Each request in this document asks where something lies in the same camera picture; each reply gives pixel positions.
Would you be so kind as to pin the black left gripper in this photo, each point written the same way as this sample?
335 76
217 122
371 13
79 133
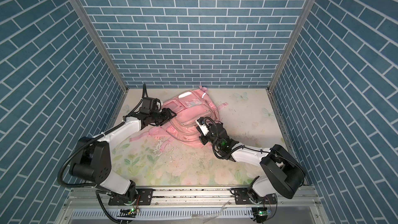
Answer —
167 115

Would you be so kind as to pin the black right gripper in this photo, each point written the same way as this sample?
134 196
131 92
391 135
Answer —
202 137

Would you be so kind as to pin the pink student backpack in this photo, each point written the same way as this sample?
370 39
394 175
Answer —
189 107

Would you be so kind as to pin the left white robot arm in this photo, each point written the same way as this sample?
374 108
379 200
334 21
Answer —
92 158

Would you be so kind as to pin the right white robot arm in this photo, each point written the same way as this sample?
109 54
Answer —
283 174

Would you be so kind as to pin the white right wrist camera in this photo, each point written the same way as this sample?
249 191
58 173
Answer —
202 127

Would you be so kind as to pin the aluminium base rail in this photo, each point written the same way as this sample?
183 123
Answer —
217 204

